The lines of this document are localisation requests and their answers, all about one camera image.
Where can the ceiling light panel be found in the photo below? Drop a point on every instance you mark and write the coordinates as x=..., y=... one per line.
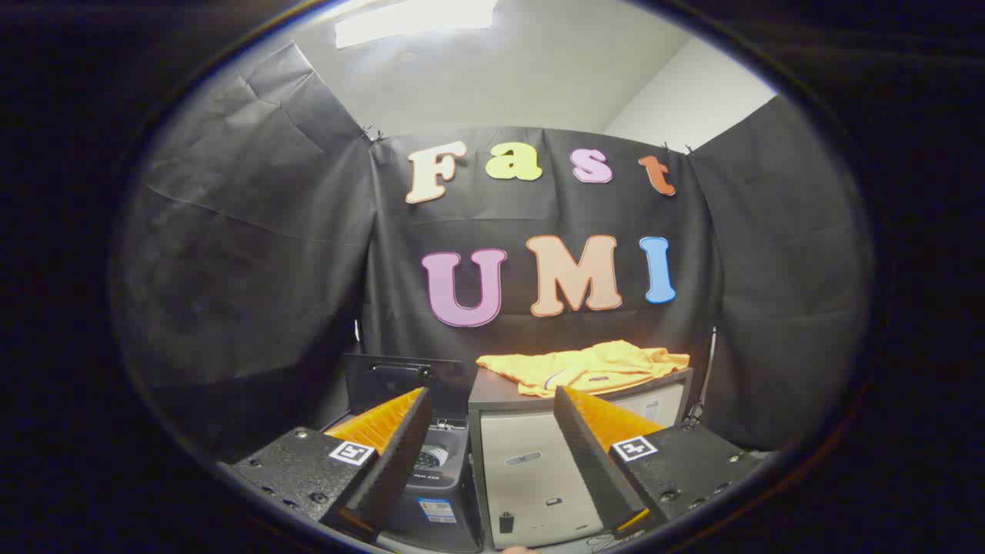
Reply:
x=415, y=19

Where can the yellow polo shirt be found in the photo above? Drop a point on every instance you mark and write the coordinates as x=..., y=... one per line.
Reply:
x=592, y=365

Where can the grey cabinet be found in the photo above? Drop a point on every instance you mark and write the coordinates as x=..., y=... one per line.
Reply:
x=531, y=469

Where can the black backdrop cloth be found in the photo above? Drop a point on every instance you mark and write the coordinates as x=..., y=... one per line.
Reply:
x=254, y=254

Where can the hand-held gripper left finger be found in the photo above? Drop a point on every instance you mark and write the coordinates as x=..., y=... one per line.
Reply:
x=400, y=450

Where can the dark grey washing machine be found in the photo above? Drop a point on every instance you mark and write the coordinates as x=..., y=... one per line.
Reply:
x=442, y=492

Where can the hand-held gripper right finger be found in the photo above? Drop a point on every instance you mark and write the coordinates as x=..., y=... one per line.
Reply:
x=589, y=454

